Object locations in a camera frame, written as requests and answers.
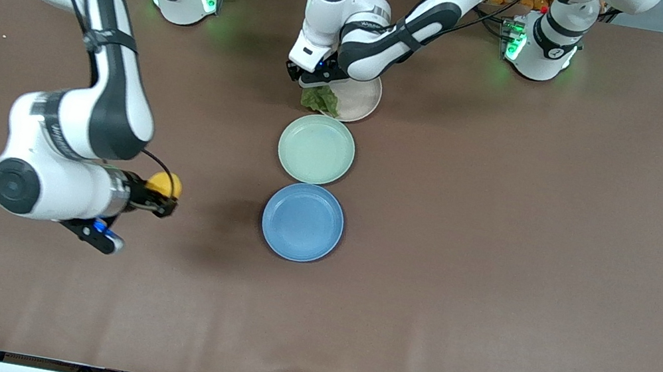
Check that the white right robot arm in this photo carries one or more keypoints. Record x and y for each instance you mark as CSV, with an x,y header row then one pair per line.
x,y
69,182

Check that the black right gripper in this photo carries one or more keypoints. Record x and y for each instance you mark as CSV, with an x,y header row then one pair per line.
x,y
139,194

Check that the yellow lemon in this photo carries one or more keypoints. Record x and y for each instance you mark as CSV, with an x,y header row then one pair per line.
x,y
157,184

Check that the pale green plate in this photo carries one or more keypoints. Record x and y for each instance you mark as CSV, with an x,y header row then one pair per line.
x,y
316,148

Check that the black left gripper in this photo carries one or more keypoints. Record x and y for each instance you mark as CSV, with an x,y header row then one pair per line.
x,y
293,73

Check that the green lettuce leaf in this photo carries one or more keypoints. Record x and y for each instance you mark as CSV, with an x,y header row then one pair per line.
x,y
320,100

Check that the beige plate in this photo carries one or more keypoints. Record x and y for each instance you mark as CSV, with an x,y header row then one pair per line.
x,y
360,103

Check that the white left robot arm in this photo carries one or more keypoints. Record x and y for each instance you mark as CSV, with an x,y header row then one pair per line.
x,y
334,8

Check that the blue plate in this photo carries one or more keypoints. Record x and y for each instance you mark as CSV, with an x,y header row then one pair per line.
x,y
302,221

